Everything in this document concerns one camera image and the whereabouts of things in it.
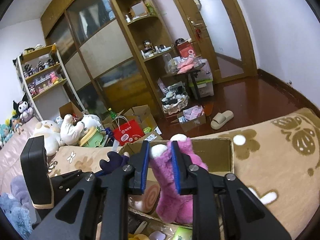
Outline green tissue pack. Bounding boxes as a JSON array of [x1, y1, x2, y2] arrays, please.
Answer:
[[172, 227, 193, 240]]

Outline pink plush bear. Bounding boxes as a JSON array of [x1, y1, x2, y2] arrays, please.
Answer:
[[149, 134, 208, 224]]

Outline purple haired plush doll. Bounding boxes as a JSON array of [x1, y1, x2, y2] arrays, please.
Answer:
[[99, 151, 130, 175]]

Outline pink swirl roll plush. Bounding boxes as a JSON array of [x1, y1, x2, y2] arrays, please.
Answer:
[[128, 180, 160, 213]]

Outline yellow plush toy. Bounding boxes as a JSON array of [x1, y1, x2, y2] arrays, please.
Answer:
[[128, 233, 150, 240]]

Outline green yellow plush bag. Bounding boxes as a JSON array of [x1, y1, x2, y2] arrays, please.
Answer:
[[78, 127, 106, 147]]

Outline lilac soap in wrapper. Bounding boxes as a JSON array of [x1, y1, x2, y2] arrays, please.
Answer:
[[149, 231, 167, 240]]

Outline white bunny plush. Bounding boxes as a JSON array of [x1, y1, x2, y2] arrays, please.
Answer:
[[60, 114, 85, 145]]

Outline red paper shopping bag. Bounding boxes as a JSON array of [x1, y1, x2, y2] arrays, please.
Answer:
[[113, 115, 144, 146]]

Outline beige floral blanket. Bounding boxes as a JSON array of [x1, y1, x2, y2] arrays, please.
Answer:
[[48, 108, 319, 239]]

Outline green glass bottle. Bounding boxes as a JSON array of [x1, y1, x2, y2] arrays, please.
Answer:
[[108, 108, 117, 120]]

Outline white duck plush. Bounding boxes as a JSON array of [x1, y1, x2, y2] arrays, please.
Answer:
[[33, 120, 65, 156]]

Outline blue fluffy plush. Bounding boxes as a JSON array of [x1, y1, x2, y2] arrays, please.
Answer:
[[1, 193, 32, 239]]

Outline beige slipper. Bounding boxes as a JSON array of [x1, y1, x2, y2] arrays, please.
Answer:
[[210, 110, 234, 130]]

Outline open cardboard box on floor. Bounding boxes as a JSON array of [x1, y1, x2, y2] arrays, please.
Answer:
[[170, 105, 206, 132]]

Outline kuromi plush doll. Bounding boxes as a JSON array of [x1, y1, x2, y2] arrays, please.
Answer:
[[13, 94, 34, 123]]

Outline wicker basket with items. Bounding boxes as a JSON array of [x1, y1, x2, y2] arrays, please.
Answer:
[[161, 90, 189, 115]]

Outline white storage bin green lid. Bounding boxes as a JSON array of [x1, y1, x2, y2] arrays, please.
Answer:
[[194, 59, 214, 98]]

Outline white wooden toy shelf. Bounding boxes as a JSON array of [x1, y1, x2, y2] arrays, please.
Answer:
[[13, 43, 86, 120]]

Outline small black side table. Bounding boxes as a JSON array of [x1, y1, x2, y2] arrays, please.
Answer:
[[162, 63, 205, 100]]

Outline wooden wardrobe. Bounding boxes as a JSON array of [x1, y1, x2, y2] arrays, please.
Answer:
[[41, 0, 179, 118]]

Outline wooden door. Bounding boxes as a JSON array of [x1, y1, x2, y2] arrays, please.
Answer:
[[174, 0, 222, 84]]

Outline red box white logo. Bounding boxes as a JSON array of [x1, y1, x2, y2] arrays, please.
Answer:
[[176, 41, 196, 58]]

